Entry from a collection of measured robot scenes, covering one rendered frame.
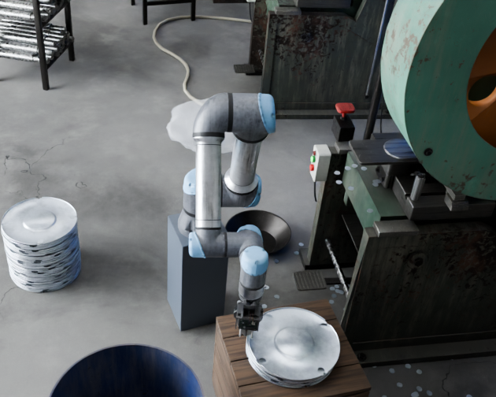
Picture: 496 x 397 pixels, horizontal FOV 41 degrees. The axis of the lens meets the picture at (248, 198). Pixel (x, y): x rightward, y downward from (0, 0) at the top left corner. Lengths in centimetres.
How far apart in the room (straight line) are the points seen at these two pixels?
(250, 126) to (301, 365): 74
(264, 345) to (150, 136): 187
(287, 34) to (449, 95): 214
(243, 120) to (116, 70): 251
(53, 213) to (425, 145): 159
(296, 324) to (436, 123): 83
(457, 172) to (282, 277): 124
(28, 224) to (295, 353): 122
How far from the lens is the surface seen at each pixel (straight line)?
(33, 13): 399
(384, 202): 234
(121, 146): 364
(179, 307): 259
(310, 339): 216
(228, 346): 218
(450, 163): 185
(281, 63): 384
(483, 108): 189
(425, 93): 169
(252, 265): 186
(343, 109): 260
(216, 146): 195
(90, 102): 405
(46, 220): 277
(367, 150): 234
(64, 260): 277
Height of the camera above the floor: 204
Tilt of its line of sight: 38 degrees down
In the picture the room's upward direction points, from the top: 6 degrees clockwise
